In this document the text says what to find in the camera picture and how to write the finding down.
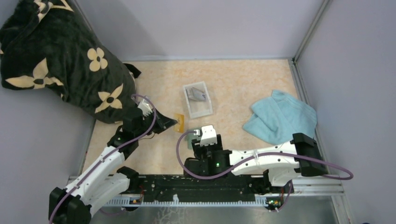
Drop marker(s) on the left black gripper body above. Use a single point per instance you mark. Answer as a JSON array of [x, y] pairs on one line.
[[147, 122]]

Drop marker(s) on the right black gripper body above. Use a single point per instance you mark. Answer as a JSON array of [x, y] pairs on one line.
[[205, 151]]

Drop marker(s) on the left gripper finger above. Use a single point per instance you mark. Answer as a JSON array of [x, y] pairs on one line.
[[161, 120], [159, 128]]

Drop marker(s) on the yellow credit card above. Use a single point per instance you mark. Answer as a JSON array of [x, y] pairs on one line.
[[179, 126]]

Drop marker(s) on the translucent white plastic bin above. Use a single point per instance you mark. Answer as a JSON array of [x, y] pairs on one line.
[[197, 109]]

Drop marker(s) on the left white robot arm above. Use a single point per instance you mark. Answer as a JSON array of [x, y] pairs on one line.
[[78, 202]]

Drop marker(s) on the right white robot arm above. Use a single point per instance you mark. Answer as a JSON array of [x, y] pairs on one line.
[[280, 163]]

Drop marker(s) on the light blue towel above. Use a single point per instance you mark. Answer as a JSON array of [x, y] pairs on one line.
[[276, 118]]

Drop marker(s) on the black floral blanket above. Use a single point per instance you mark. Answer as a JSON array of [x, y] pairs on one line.
[[47, 44]]

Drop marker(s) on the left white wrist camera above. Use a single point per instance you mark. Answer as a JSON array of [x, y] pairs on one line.
[[145, 108]]

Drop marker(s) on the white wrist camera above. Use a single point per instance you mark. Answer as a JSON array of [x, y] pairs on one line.
[[145, 108], [209, 136]]

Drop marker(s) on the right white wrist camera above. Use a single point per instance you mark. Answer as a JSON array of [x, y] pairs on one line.
[[209, 136]]

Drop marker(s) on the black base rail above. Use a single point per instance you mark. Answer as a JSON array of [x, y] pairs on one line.
[[243, 188]]

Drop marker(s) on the aluminium frame rail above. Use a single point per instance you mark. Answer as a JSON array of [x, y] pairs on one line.
[[302, 186]]

